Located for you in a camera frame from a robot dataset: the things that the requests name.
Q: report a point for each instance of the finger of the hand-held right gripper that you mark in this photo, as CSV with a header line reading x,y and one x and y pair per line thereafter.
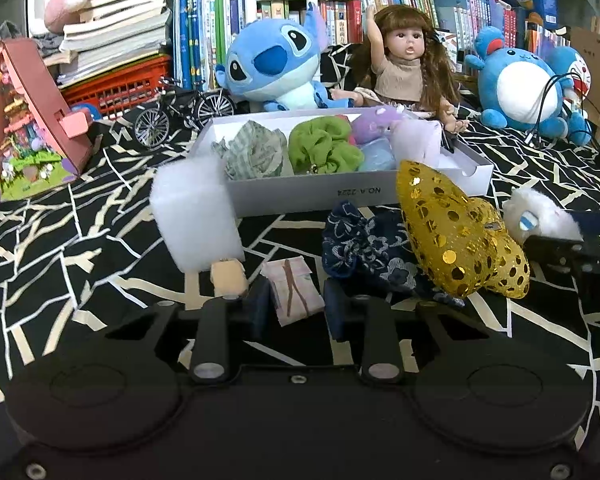
x,y
550,255
592,221

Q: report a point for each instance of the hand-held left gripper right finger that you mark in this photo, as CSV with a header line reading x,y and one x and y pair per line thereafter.
x,y
337,310

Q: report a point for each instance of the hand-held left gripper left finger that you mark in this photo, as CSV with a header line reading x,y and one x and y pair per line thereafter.
x,y
260,307

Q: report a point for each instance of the small pale packet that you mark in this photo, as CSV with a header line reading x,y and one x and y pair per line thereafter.
x,y
292,290

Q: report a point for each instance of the white fluffy cloth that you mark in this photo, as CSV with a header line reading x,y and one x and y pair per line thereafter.
x,y
545,215

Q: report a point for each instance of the beige wooden clip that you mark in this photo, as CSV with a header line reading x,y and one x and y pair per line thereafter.
x,y
227,277

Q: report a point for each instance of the navy floral scrunchie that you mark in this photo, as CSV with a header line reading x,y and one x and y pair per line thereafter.
x,y
360,245

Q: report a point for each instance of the gold sequin scrunchie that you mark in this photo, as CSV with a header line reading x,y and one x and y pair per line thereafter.
x,y
455,230

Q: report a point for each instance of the white foam block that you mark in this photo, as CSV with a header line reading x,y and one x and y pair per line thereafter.
x,y
195,210

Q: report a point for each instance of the white cardboard box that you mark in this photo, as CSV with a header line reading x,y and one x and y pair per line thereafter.
x,y
290,192

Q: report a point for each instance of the green checked scrunchie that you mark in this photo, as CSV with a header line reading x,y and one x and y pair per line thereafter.
x,y
255,152

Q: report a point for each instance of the pink scrunchie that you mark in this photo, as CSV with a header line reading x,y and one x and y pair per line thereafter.
x,y
353,137

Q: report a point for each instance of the white fluffy scrunchie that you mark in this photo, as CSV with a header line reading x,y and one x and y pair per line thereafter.
x,y
417,142

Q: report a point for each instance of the purple scrunchie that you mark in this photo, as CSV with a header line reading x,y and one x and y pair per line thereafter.
x,y
375,125

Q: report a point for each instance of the blue cat plush toy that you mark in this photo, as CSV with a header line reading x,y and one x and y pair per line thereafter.
x,y
575,67

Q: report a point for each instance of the round blue plush toy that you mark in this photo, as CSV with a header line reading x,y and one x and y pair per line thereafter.
x,y
510,85

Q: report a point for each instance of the brown cardboard sheet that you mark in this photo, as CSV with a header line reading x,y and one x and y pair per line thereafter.
x,y
592,60

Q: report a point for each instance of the black white patterned blanket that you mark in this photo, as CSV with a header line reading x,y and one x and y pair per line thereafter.
x,y
80,260

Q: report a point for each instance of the black model bicycle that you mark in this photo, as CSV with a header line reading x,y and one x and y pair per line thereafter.
x,y
151,130

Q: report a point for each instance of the printed white carton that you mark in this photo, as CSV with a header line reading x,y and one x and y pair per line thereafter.
x,y
447,47

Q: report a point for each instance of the long-haired baby doll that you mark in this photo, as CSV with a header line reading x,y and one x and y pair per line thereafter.
x,y
400,75

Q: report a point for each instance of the pink miniature house model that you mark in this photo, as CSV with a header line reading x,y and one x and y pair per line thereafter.
x,y
75,145

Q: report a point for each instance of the blue alien plush toy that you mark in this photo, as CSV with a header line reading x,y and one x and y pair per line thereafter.
x,y
275,60

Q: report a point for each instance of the red plastic crate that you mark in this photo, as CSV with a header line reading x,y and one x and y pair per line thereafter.
x,y
120,90

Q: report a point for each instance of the blue round container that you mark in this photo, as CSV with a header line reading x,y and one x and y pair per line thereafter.
x,y
86,111

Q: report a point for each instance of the row of upright books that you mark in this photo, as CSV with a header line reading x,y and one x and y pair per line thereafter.
x,y
200,25

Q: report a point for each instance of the stack of flat books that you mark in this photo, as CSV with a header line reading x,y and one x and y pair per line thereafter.
x,y
115,30

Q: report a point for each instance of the grey cloth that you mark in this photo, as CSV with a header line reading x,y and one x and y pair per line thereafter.
x,y
45,45

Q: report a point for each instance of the pink mushroom plush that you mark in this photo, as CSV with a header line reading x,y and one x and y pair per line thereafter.
x,y
65,5

